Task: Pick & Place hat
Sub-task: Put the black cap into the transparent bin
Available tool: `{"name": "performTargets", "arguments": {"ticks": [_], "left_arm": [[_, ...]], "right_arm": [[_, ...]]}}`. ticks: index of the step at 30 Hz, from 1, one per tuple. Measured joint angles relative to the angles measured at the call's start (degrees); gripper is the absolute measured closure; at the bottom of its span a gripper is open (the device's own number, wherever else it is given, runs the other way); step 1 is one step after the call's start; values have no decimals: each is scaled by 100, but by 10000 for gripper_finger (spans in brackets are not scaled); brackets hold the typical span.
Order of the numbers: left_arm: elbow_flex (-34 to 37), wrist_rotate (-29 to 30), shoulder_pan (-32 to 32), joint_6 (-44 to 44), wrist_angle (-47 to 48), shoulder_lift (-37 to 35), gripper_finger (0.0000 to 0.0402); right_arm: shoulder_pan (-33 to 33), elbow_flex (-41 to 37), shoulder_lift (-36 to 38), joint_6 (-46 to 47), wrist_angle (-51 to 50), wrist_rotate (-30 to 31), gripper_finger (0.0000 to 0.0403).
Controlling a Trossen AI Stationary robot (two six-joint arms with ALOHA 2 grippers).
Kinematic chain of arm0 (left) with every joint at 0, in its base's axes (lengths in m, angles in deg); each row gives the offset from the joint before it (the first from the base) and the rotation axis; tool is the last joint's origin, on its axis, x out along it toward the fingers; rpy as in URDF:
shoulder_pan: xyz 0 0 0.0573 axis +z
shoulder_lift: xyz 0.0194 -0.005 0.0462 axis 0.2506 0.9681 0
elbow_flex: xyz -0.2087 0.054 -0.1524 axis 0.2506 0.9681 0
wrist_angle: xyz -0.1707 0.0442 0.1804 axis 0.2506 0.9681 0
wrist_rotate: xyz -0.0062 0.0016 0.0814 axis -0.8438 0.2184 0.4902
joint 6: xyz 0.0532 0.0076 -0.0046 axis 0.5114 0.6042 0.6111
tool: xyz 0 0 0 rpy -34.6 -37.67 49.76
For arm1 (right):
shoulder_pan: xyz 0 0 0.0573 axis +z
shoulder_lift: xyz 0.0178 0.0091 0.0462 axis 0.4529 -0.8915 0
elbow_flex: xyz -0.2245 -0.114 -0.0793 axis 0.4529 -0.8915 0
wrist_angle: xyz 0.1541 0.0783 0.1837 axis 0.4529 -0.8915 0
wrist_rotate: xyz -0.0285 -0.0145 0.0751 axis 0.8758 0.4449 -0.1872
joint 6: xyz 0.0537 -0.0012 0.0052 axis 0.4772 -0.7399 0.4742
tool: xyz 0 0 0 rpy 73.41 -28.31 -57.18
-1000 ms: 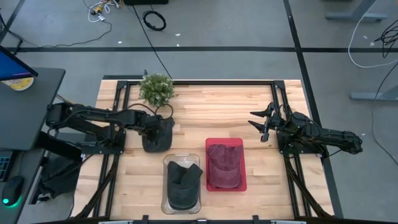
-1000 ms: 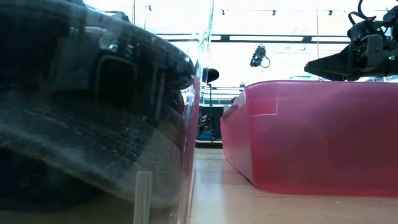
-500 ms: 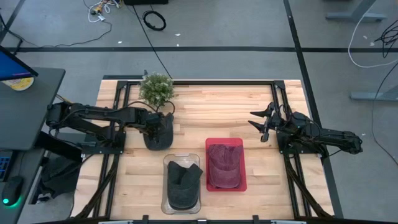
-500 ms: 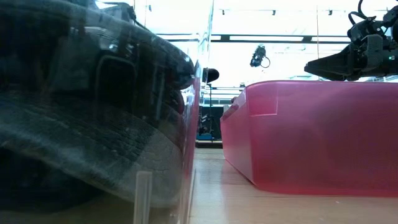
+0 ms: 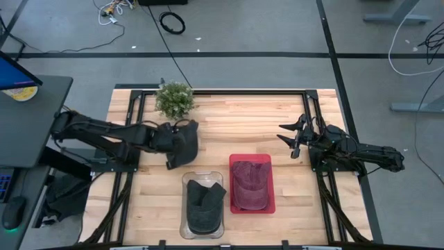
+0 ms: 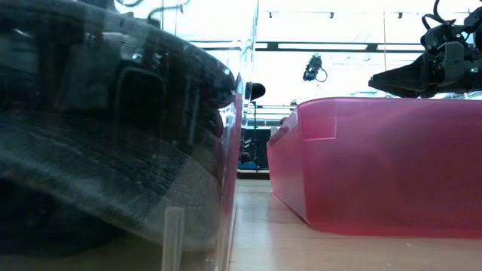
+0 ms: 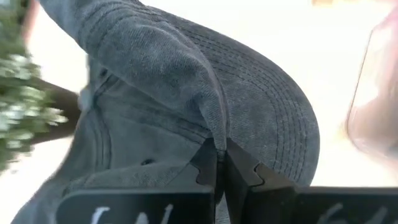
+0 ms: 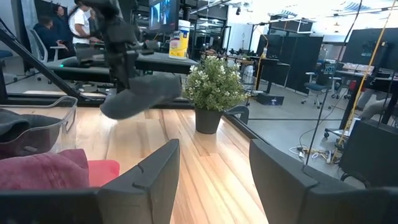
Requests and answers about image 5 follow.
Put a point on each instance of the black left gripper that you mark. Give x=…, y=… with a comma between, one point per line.
x=164, y=139

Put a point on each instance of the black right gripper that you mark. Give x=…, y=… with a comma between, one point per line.
x=308, y=135

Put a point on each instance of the black cap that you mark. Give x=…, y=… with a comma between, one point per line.
x=187, y=146

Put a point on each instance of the maroon cap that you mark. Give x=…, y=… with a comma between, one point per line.
x=251, y=187

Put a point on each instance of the dark grey cap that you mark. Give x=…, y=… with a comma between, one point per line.
x=204, y=208

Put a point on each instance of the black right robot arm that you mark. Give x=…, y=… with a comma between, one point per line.
x=374, y=154

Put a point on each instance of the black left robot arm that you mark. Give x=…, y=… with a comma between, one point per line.
x=104, y=130

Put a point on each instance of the small green potted plant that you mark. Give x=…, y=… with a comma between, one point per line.
x=174, y=100

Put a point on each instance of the red plastic bin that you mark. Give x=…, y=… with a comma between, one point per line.
x=251, y=157

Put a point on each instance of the clear plastic bin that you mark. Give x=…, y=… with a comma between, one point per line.
x=202, y=175

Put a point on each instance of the black bag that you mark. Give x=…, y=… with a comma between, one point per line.
x=67, y=198

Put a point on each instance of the grey desk foot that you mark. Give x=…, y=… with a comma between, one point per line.
x=395, y=18
x=416, y=107

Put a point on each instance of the black office desk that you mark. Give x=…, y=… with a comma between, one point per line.
x=27, y=128

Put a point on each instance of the round yellow container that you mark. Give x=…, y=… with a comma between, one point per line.
x=22, y=93

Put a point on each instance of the computer monitor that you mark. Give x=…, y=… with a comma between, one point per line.
x=14, y=74

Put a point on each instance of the black computer mouse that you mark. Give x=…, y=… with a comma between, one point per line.
x=14, y=212

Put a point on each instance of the black keyboard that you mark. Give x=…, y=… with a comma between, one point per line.
x=4, y=187

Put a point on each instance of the black metal table frame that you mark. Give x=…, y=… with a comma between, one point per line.
x=312, y=100

